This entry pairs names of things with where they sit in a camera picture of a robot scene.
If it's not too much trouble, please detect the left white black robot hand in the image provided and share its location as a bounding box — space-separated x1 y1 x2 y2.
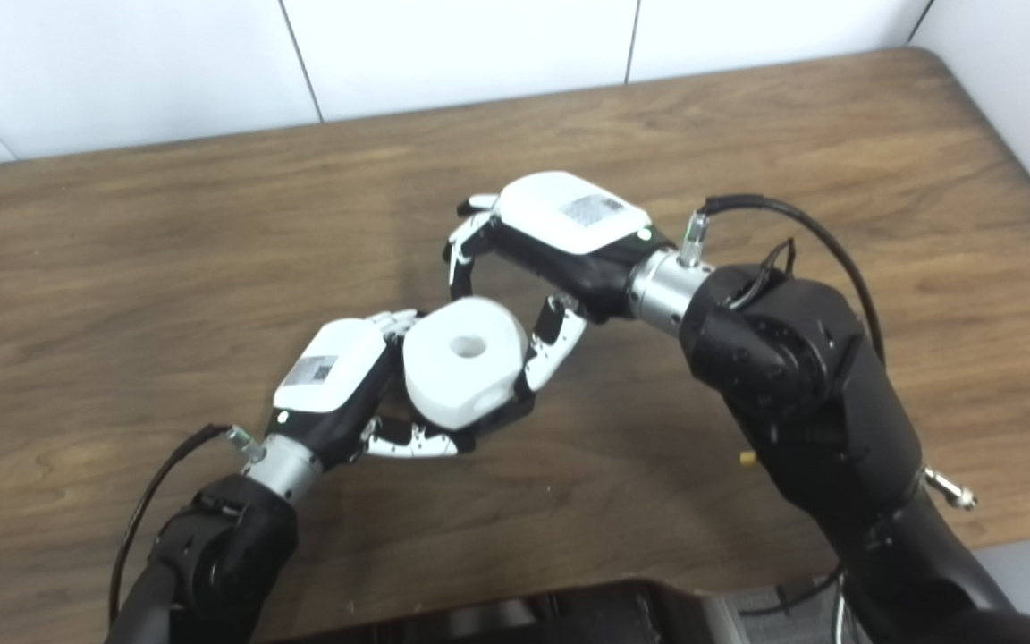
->
269 308 480 470

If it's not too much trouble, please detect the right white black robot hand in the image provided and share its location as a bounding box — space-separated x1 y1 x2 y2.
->
442 170 679 396

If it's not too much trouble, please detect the round white plastic piece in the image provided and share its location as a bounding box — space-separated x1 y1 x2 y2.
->
402 297 530 431

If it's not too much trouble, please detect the black robot torso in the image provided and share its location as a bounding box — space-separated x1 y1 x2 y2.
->
274 577 735 644

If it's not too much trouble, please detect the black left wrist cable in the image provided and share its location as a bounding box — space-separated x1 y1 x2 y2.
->
108 422 266 627

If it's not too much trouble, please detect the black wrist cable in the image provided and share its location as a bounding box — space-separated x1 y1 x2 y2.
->
679 193 887 366
108 422 266 627

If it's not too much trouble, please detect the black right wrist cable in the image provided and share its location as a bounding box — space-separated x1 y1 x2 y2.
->
679 193 887 366

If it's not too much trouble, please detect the thin black hanging cable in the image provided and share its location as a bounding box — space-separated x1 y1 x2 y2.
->
739 562 847 618

